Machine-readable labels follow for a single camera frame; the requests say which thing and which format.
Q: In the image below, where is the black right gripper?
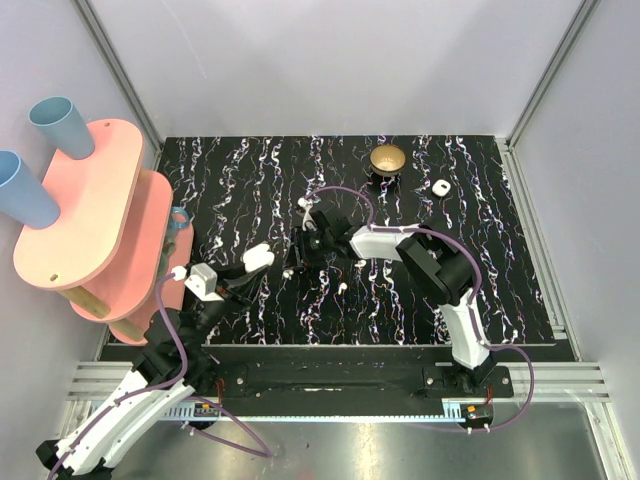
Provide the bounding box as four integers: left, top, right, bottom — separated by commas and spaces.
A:
282, 226, 333, 271

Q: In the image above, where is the white oval charging case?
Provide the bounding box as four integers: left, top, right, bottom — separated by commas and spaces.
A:
242, 243, 275, 273

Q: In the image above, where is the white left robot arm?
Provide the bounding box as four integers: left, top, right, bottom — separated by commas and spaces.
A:
36, 255, 273, 479

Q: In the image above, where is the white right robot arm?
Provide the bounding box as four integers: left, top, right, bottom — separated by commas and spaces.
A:
284, 210, 495, 397

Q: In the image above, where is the small white square case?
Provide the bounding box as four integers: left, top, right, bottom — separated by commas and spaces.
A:
432, 180, 451, 198

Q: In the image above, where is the black marbled mat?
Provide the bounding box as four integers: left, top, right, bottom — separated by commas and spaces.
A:
158, 135, 552, 345

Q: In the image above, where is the pink two-tier shelf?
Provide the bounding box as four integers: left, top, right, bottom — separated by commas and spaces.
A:
13, 119, 173, 345

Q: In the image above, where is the gold bowl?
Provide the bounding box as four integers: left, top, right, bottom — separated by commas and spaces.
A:
369, 145, 406, 177

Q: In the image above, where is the blue cup front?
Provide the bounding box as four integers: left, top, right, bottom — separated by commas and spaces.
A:
1, 150, 60, 229

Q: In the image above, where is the blue cup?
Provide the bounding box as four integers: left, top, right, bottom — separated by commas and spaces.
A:
1, 150, 60, 229
28, 96, 95, 160

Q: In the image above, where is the blue cup rear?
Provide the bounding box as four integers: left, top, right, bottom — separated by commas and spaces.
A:
28, 96, 95, 160

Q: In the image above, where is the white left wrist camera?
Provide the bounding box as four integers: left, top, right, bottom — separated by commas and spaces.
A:
170, 263, 223, 302

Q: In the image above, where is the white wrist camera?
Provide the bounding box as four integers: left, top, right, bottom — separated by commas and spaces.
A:
170, 263, 223, 302
296, 197, 318, 232

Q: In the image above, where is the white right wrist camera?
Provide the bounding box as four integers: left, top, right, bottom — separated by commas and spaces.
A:
296, 197, 318, 232

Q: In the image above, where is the blue ring object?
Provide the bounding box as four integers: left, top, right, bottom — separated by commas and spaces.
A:
162, 206, 191, 257

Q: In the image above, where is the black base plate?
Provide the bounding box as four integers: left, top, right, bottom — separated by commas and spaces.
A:
203, 340, 575, 398

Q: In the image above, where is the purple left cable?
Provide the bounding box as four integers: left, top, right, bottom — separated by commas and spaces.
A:
47, 272, 274, 480

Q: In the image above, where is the purple cable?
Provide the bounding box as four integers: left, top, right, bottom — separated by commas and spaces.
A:
47, 272, 274, 480
304, 185, 535, 434

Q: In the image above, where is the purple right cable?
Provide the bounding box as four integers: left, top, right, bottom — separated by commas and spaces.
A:
304, 185, 535, 434

